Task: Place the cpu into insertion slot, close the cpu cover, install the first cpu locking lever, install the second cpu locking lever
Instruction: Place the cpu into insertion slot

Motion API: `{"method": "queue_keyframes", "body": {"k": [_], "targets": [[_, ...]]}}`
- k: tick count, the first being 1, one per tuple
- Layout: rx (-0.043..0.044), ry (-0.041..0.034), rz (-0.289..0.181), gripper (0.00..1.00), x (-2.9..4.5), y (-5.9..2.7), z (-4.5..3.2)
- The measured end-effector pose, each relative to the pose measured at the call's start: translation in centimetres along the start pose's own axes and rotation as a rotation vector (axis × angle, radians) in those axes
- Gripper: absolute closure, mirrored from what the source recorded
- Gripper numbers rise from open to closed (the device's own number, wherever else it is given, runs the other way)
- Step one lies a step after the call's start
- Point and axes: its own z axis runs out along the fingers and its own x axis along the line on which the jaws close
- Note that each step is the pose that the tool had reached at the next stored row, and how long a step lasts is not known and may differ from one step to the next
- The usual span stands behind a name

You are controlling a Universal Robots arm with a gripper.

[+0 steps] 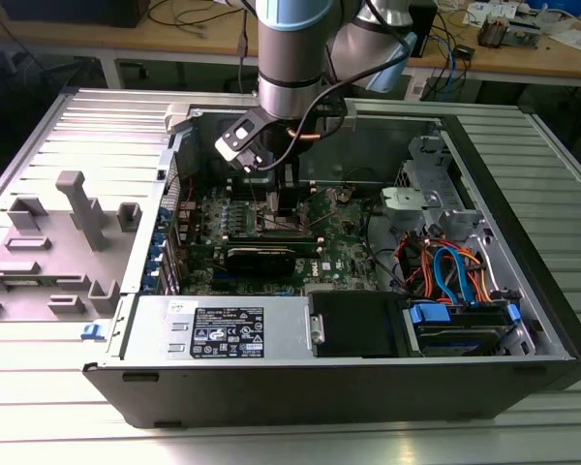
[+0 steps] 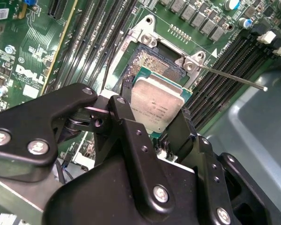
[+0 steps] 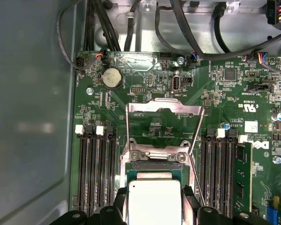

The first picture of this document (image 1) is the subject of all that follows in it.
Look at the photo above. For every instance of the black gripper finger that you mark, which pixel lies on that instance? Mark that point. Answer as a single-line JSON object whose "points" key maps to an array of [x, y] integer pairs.
{"points": [[289, 194]]}

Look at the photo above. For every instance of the silver CPU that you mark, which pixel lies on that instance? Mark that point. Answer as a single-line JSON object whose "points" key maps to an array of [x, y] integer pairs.
{"points": [[271, 222]]}

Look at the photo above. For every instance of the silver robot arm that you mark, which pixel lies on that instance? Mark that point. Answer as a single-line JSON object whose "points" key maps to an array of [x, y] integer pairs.
{"points": [[290, 58]]}

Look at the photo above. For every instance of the CPU socket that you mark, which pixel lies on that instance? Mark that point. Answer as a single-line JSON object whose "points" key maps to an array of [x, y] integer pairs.
{"points": [[260, 224]]}

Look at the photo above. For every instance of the finned CPU cooler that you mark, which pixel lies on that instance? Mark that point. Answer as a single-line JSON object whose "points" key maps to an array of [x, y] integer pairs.
{"points": [[494, 34]]}

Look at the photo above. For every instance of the silver coin battery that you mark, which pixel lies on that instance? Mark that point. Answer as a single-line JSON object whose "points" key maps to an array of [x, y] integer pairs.
{"points": [[343, 196]]}

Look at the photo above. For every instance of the green motherboard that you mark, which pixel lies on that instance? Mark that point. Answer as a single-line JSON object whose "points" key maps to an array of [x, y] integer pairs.
{"points": [[339, 237]]}

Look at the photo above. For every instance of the black graphics card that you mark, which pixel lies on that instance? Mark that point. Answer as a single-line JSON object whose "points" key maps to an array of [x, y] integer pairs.
{"points": [[259, 261]]}

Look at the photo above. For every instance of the grey corner block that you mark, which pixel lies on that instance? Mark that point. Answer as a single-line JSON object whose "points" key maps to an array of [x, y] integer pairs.
{"points": [[176, 116]]}

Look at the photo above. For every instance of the silver power supply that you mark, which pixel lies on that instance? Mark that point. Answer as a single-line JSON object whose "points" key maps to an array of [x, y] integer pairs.
{"points": [[281, 329]]}

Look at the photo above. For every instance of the silver drive cage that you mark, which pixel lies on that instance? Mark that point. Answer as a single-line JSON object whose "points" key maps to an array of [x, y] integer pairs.
{"points": [[423, 145]]}

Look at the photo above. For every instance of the wooden desk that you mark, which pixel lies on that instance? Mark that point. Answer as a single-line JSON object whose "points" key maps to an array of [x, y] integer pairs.
{"points": [[126, 41]]}

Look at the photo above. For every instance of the hard disk in blue carrier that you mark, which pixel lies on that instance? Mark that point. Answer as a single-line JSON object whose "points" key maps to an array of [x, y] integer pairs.
{"points": [[428, 312]]}

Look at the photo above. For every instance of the black tower box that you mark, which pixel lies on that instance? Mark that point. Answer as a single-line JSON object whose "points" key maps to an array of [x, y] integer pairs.
{"points": [[428, 29]]}

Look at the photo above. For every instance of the black PC case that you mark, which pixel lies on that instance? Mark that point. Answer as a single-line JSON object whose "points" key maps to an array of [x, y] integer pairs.
{"points": [[319, 392]]}

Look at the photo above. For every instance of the small black adapter box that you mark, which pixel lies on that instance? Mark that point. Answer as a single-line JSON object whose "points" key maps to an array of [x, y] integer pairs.
{"points": [[465, 52]]}

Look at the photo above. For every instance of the large black box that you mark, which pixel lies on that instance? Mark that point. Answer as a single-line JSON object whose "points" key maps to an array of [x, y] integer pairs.
{"points": [[77, 12]]}

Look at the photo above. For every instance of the blue plastic clip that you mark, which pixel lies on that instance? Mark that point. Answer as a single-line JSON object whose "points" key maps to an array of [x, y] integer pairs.
{"points": [[91, 331]]}

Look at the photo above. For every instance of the grey parts rack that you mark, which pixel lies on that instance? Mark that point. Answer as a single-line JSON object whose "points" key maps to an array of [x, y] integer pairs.
{"points": [[53, 252]]}

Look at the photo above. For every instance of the white printed card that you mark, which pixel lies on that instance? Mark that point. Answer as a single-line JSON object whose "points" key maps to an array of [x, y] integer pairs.
{"points": [[484, 12]]}

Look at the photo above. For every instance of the green RAM stick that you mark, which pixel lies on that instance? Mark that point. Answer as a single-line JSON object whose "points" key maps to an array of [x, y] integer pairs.
{"points": [[43, 281]]}

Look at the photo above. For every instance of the grey metal component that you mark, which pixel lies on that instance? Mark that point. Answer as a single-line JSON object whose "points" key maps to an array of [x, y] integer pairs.
{"points": [[525, 34]]}

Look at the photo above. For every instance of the white paper sheet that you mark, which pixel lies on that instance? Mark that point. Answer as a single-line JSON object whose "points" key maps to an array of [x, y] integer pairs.
{"points": [[578, 41]]}

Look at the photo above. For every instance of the silver wrist camera black plate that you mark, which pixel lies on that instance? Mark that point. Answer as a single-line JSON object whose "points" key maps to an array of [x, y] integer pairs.
{"points": [[237, 138]]}

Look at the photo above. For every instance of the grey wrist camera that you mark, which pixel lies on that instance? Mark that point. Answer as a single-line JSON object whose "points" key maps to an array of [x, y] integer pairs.
{"points": [[339, 118]]}

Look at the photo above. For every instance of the silver bracket plate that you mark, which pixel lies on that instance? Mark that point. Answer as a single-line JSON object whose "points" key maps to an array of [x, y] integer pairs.
{"points": [[406, 199]]}

